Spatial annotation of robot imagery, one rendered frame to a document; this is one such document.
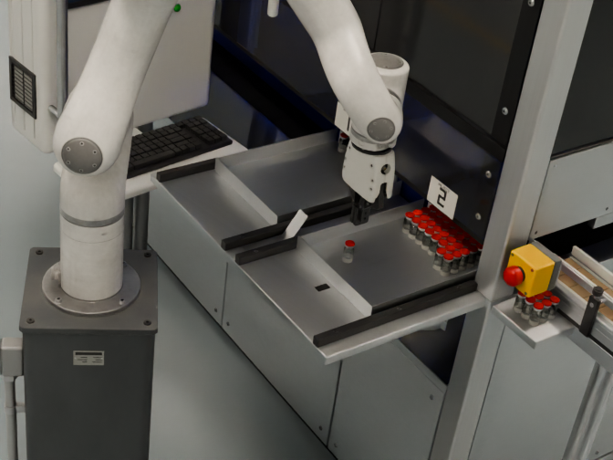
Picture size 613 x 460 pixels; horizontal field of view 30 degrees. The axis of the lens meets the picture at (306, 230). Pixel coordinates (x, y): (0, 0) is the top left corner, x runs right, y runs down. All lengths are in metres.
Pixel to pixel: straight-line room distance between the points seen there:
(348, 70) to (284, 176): 0.78
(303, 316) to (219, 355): 1.25
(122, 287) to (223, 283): 1.08
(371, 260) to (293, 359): 0.75
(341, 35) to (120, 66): 0.37
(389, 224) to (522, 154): 0.45
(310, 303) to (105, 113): 0.58
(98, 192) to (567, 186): 0.91
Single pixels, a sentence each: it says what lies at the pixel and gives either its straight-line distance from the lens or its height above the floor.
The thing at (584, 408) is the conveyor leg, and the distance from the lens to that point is 2.48.
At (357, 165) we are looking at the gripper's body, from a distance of 2.07.
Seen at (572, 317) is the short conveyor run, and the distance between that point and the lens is 2.36.
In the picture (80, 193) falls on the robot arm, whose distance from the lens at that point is 2.11.
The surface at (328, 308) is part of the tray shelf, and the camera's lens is 2.26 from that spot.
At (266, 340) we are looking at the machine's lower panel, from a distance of 3.19.
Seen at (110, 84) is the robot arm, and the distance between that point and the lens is 1.97.
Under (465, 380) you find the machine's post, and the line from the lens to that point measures 2.50.
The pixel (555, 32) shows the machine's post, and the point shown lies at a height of 1.48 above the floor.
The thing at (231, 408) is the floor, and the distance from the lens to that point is 3.29.
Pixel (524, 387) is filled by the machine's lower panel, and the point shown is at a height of 0.56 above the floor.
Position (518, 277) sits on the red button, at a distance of 2.23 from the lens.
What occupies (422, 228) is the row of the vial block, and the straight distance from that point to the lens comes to 2.45.
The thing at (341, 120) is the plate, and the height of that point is 1.01.
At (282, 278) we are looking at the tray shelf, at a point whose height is 0.88.
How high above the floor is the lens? 2.27
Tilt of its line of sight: 34 degrees down
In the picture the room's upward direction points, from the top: 8 degrees clockwise
